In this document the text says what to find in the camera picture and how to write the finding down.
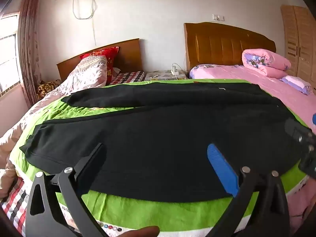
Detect pink patterned curtain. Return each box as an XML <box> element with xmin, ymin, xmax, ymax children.
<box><xmin>18</xmin><ymin>0</ymin><xmax>41</xmax><ymax>108</ymax></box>

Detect red floral pillow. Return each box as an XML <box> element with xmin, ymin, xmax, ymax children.
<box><xmin>79</xmin><ymin>46</ymin><xmax>119</xmax><ymax>86</ymax></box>

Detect small wooden headboard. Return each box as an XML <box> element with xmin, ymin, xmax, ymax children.
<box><xmin>56</xmin><ymin>39</ymin><xmax>144</xmax><ymax>82</ymax></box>

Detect window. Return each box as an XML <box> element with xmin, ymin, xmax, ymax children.
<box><xmin>0</xmin><ymin>13</ymin><xmax>21</xmax><ymax>97</ymax></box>

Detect purple folded cloth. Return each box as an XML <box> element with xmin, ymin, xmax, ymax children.
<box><xmin>280</xmin><ymin>75</ymin><xmax>313</xmax><ymax>96</ymax></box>

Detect pink bed sheet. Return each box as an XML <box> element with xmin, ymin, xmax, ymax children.
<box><xmin>189</xmin><ymin>64</ymin><xmax>316</xmax><ymax>134</ymax></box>

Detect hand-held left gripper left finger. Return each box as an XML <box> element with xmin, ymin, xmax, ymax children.
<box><xmin>25</xmin><ymin>143</ymin><xmax>109</xmax><ymax>237</ymax></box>

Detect black pants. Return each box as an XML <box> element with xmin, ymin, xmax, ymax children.
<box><xmin>20</xmin><ymin>80</ymin><xmax>313</xmax><ymax>201</ymax></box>

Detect nightstand with floral cover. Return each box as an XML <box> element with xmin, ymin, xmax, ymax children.
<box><xmin>144</xmin><ymin>70</ymin><xmax>188</xmax><ymax>81</ymax></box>

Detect pale floral quilt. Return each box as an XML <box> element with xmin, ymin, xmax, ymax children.
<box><xmin>0</xmin><ymin>55</ymin><xmax>108</xmax><ymax>198</ymax></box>

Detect green printed blanket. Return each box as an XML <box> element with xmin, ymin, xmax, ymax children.
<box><xmin>8</xmin><ymin>78</ymin><xmax>316</xmax><ymax>237</ymax></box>

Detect brown tiger print blanket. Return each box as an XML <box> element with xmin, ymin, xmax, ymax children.
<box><xmin>37</xmin><ymin>79</ymin><xmax>62</xmax><ymax>101</ymax></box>

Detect person's left hand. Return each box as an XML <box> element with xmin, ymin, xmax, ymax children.
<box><xmin>115</xmin><ymin>226</ymin><xmax>161</xmax><ymax>237</ymax></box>

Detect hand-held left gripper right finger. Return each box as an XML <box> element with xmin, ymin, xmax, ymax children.
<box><xmin>205</xmin><ymin>143</ymin><xmax>290</xmax><ymax>237</ymax></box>

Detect folded pink quilt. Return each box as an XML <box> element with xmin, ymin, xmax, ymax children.
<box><xmin>241</xmin><ymin>49</ymin><xmax>292</xmax><ymax>78</ymax></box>

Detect large wooden headboard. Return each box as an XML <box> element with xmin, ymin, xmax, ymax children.
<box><xmin>184</xmin><ymin>22</ymin><xmax>276</xmax><ymax>72</ymax></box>

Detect white power cable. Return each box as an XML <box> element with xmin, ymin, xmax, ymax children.
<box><xmin>72</xmin><ymin>0</ymin><xmax>97</xmax><ymax>45</ymax></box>

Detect checkered bed sheet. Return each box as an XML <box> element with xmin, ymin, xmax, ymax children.
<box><xmin>0</xmin><ymin>70</ymin><xmax>145</xmax><ymax>237</ymax></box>

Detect light wooden wardrobe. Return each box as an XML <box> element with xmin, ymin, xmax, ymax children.
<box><xmin>281</xmin><ymin>4</ymin><xmax>316</xmax><ymax>89</ymax></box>

